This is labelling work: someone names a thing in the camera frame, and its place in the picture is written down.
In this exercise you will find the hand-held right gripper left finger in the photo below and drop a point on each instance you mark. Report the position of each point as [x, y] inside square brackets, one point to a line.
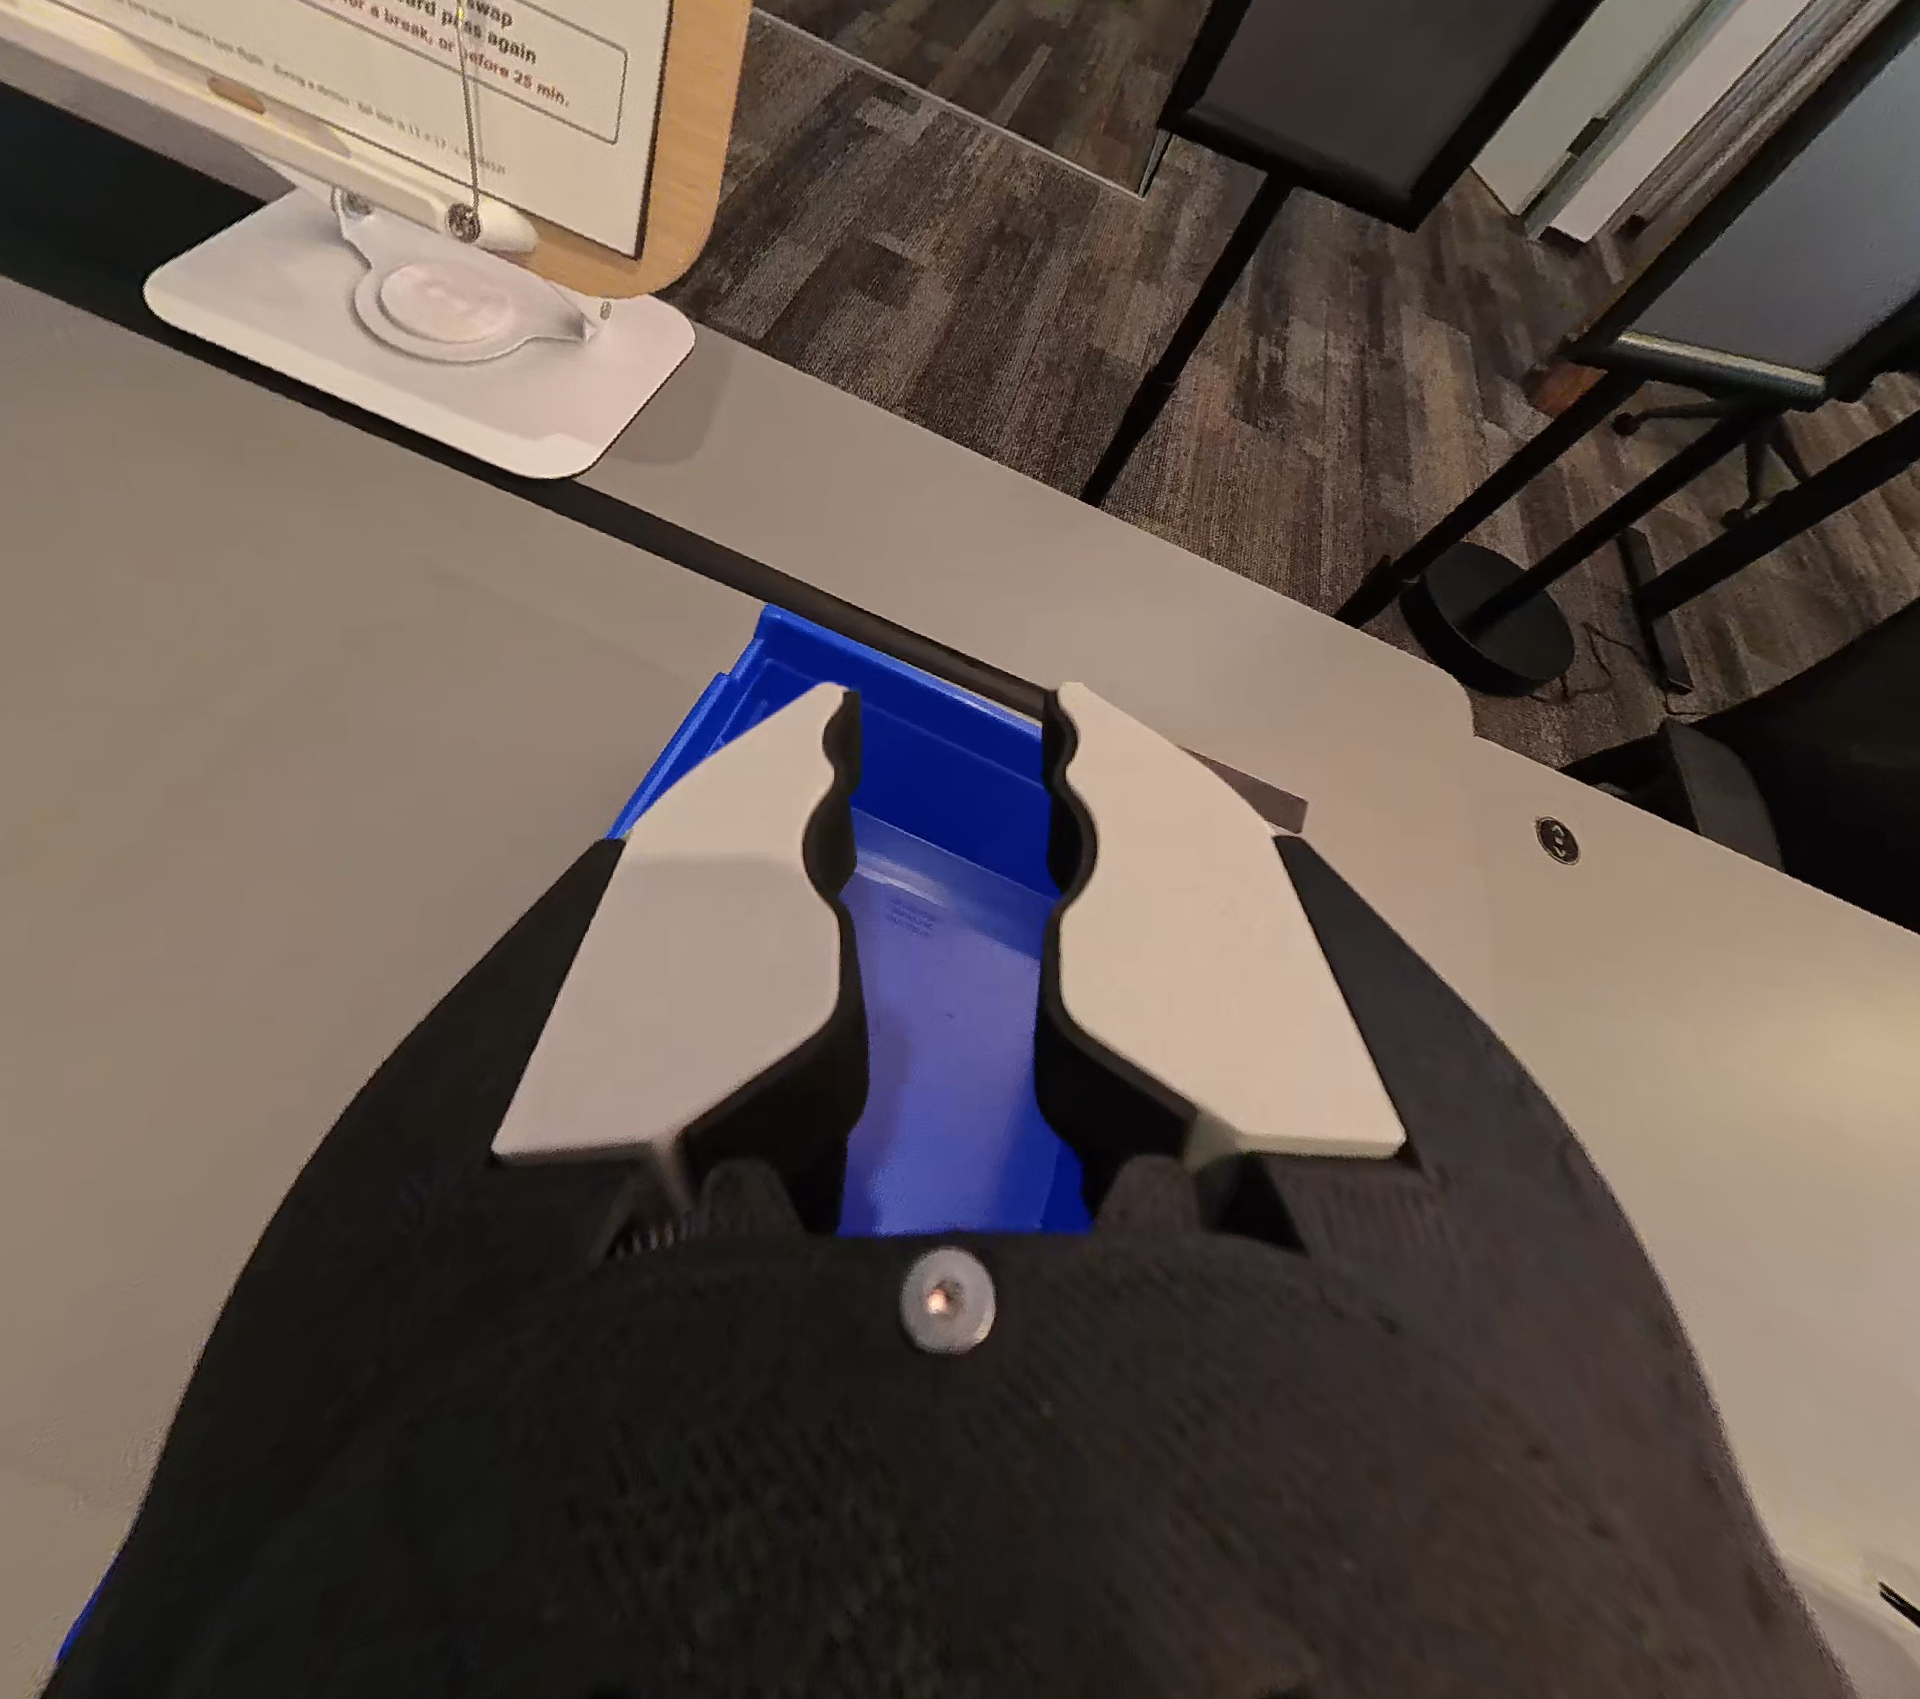
[689, 979]

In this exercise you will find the black office chair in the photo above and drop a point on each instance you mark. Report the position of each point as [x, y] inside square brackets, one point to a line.
[1801, 771]

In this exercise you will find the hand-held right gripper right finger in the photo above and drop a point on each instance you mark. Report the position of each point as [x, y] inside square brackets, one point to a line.
[1215, 979]

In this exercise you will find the black desk grommet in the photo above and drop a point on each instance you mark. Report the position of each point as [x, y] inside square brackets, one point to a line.
[1561, 839]

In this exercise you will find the white board stand base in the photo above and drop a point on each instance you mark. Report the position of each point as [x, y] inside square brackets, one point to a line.
[300, 365]

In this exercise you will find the white board panel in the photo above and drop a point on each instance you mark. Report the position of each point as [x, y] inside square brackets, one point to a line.
[1649, 5]

